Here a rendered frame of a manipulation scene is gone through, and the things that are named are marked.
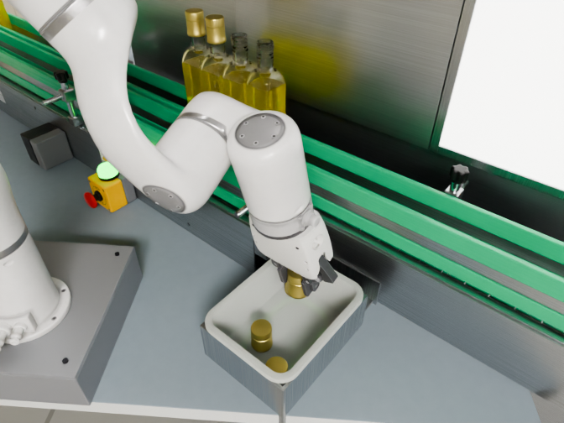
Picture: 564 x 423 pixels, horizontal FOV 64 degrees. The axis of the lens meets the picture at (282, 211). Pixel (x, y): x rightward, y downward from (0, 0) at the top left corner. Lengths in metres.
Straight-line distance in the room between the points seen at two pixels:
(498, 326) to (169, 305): 0.55
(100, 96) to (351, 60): 0.55
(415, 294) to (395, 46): 0.41
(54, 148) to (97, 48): 0.87
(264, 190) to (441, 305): 0.43
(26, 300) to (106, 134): 0.38
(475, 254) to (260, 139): 0.40
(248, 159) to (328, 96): 0.52
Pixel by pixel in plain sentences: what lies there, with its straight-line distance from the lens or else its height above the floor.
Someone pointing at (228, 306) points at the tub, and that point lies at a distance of 0.75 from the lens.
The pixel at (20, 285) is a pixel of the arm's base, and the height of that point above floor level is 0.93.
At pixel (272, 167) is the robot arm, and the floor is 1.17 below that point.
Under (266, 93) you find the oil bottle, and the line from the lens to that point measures 0.83.
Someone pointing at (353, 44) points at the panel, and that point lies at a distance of 0.87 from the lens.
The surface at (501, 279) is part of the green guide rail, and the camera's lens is 0.74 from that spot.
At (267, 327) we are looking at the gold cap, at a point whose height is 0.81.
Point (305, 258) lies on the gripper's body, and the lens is 0.55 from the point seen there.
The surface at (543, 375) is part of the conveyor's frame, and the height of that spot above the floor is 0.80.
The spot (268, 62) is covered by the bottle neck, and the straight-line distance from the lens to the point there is 0.83.
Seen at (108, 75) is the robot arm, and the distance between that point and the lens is 0.43.
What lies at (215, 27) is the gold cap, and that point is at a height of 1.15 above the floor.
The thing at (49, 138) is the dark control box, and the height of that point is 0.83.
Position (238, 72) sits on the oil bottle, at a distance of 0.86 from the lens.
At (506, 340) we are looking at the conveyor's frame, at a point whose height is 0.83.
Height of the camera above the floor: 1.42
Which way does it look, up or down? 40 degrees down
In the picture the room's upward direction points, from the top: straight up
